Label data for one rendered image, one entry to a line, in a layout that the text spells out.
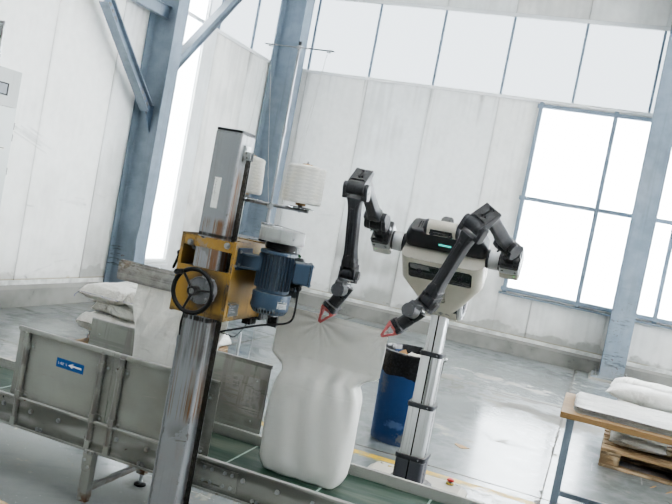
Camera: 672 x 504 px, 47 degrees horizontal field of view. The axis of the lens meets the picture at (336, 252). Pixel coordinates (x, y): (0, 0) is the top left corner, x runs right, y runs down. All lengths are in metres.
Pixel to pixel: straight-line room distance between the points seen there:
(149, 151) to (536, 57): 5.57
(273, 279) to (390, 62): 9.12
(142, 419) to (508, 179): 8.44
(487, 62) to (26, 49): 6.44
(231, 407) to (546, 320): 7.75
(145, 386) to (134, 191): 5.91
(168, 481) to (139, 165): 6.37
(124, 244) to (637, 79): 7.05
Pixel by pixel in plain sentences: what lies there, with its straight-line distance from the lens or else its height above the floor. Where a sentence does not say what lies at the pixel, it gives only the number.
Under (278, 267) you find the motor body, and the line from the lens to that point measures 2.95.
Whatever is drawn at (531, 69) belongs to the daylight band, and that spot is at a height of 4.00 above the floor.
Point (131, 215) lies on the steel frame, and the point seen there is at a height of 1.03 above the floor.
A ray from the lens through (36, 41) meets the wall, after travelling 8.00.
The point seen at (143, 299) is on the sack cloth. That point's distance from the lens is 3.69.
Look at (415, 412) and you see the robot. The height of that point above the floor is 0.65.
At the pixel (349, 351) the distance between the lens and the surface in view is 3.27.
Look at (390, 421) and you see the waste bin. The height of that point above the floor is 0.16.
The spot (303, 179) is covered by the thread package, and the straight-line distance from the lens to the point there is 3.07.
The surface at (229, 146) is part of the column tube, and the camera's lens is 3.00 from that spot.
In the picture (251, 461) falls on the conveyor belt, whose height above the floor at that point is 0.38.
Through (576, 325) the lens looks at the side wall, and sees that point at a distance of 11.13.
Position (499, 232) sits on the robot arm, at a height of 1.56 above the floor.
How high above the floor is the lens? 1.53
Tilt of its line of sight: 3 degrees down
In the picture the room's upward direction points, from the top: 11 degrees clockwise
